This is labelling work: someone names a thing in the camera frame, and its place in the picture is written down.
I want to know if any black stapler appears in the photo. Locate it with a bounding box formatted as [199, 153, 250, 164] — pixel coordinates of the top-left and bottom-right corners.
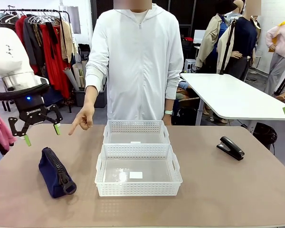
[216, 136, 245, 162]

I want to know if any white side table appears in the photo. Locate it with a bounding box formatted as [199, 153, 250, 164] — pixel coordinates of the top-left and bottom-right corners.
[180, 73, 285, 133]

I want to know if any person's right forearm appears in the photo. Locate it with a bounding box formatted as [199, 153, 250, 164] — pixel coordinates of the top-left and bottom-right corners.
[83, 64, 105, 109]

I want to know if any mannequin in navy top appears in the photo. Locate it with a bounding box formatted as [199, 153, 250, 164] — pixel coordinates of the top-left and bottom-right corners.
[217, 0, 262, 81]

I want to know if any tall grey cardboard tube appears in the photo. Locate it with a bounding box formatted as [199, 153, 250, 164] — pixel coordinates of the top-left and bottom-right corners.
[81, 60, 88, 89]

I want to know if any pink garment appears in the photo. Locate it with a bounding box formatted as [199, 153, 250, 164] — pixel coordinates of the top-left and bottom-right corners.
[0, 105, 17, 155]

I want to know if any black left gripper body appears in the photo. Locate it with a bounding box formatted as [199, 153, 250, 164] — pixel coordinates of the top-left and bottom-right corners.
[14, 94, 48, 124]

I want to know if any cream paper roll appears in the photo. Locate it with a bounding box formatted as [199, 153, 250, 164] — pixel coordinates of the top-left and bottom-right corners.
[72, 63, 84, 90]

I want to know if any black clothes rack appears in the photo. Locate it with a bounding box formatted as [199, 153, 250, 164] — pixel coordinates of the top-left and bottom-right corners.
[0, 8, 73, 114]

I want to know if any person's right hand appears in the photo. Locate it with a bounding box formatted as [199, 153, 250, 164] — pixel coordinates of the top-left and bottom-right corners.
[68, 104, 95, 136]

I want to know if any black cable coil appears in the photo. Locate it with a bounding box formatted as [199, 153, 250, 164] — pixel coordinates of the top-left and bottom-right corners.
[253, 122, 278, 155]

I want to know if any person's left forearm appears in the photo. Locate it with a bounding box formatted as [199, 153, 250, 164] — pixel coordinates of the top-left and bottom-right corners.
[165, 78, 181, 112]

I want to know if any person's left hand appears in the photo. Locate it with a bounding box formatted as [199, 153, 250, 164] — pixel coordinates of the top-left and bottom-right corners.
[162, 114, 173, 126]

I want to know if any mannequin in pink sweater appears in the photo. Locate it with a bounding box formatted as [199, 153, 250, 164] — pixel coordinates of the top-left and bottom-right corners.
[263, 9, 285, 95]

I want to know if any grey paper roll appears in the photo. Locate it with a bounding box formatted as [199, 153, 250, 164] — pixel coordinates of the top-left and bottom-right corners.
[63, 67, 80, 91]

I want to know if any black tripod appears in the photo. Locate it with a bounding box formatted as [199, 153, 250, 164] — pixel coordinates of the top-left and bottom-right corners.
[218, 19, 237, 76]

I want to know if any black scarf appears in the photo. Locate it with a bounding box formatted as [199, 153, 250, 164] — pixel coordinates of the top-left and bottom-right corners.
[46, 22, 59, 60]

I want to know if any dark grey coat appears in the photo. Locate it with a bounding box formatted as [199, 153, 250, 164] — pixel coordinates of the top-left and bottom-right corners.
[0, 13, 18, 31]

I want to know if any white panel board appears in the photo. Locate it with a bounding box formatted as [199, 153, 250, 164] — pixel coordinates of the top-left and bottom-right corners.
[193, 29, 207, 45]

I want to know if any beige garment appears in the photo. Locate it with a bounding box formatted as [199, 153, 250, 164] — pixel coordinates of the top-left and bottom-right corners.
[59, 20, 76, 64]

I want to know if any navy zip pencil case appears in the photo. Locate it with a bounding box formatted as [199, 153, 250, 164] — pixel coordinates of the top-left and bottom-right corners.
[38, 146, 77, 199]

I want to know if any mannequin in beige trench coat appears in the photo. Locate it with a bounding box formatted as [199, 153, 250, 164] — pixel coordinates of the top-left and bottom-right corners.
[196, 0, 231, 72]

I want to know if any person torso in white hoodie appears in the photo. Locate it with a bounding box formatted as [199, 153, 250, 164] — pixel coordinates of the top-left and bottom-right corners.
[85, 3, 185, 125]

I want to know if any grey jacket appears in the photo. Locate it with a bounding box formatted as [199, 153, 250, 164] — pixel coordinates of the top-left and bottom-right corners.
[23, 15, 45, 67]

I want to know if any navy blue garment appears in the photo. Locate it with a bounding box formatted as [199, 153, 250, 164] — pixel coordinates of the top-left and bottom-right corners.
[43, 86, 64, 107]

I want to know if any red dress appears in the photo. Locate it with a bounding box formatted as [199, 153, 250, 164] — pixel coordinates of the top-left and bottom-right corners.
[40, 23, 71, 99]

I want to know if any red jacket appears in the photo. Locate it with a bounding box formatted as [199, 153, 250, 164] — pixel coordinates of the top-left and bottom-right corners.
[15, 15, 38, 74]

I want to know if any white perforated plastic basket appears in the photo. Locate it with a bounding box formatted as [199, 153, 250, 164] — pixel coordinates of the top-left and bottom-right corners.
[94, 143, 183, 197]
[103, 119, 171, 145]

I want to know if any black office chair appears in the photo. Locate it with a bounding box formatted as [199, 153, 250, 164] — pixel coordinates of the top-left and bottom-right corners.
[77, 43, 91, 61]

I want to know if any black wrist mount plate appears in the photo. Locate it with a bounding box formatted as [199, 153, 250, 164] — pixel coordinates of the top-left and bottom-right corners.
[0, 83, 50, 101]

